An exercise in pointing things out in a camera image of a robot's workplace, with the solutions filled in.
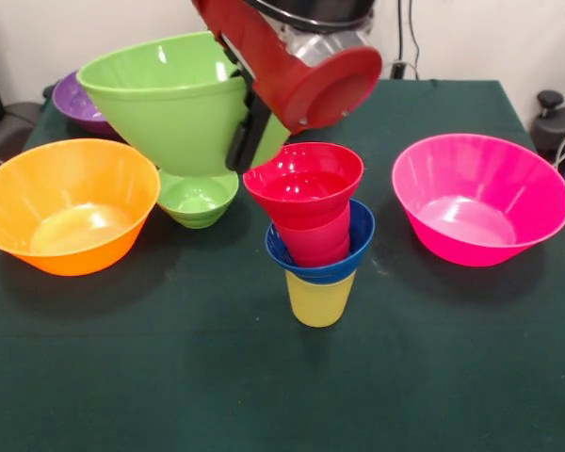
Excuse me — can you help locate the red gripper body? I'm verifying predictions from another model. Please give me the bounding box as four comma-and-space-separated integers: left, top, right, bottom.
191, 0, 384, 134

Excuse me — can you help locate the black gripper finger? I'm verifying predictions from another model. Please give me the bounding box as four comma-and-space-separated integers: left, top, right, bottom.
224, 89, 274, 174

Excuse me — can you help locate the small red bowl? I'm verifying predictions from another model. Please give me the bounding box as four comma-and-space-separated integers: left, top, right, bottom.
242, 141, 366, 232

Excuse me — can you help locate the large light green bowl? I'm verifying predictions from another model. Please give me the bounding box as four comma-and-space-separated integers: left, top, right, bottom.
75, 31, 293, 178

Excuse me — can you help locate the red cup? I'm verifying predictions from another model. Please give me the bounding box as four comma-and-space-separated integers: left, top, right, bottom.
273, 206, 352, 269

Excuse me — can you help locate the small blue bowl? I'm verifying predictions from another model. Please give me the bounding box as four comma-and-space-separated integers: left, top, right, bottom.
265, 198, 377, 285

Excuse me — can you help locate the yellow translucent cup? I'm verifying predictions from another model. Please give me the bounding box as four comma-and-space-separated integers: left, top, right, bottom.
284, 268, 357, 329

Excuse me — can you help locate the large pink bowl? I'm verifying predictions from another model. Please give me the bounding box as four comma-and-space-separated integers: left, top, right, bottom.
391, 133, 565, 268

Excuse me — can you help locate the small green bowl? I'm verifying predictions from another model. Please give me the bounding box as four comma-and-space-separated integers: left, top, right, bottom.
156, 169, 240, 231

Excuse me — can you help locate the purple bowl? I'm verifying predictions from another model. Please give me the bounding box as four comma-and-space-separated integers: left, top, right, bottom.
51, 70, 121, 140

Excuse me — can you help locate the large yellow-orange bowl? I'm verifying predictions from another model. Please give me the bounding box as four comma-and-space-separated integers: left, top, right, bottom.
0, 137, 162, 277

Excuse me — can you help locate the dark green tablecloth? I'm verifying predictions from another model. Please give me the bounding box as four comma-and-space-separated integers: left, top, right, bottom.
0, 78, 565, 452

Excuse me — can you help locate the black round base with knob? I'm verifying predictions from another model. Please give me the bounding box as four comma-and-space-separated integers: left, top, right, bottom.
529, 89, 565, 180

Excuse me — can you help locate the black wall cable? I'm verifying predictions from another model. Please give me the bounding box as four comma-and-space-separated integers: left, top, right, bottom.
395, 0, 423, 80

